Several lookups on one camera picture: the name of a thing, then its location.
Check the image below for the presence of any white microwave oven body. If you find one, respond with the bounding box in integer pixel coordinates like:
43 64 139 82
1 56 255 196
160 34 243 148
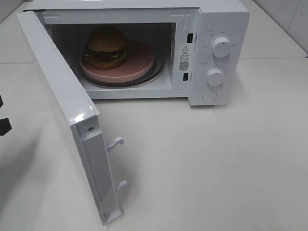
22 0 250 106

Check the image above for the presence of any round white door button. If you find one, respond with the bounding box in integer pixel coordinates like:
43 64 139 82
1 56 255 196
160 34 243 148
202 90 218 103

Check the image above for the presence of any white microwave door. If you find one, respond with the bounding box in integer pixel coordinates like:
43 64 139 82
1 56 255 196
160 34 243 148
17 11 128 225

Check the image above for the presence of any burger with sesame bun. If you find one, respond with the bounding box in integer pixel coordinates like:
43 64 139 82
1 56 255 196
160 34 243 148
83 25 127 70

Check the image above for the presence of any lower white timer knob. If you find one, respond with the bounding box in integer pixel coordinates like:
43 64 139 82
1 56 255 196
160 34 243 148
206 68 225 87

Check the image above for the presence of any glass microwave turntable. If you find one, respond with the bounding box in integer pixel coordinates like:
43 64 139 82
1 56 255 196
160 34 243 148
82 58 165 89

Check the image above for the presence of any upper white power knob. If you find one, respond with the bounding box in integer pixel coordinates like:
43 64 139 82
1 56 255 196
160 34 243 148
211 36 232 58

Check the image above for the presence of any white warning label sticker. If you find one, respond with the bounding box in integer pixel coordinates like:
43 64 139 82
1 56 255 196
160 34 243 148
177 43 193 72

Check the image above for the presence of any pink round plate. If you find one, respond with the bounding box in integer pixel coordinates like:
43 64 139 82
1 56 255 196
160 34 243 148
79 40 155 84

